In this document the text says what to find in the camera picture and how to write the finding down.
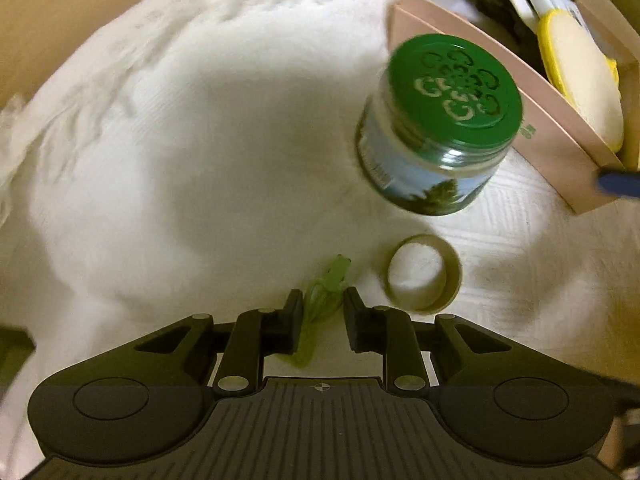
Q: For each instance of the yellow rimmed sponge pad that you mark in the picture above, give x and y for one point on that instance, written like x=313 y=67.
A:
x=585 y=80

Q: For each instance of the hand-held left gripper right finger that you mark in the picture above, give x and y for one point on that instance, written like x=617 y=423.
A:
x=354 y=321

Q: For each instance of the green lid jar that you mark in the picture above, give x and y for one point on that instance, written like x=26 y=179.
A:
x=440 y=125

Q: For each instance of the cardboard box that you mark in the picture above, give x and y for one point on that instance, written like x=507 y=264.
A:
x=555 y=150

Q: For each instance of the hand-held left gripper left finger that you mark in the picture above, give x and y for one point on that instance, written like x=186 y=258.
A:
x=295 y=321

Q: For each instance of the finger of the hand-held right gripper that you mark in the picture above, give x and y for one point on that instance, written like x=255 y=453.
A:
x=620 y=182

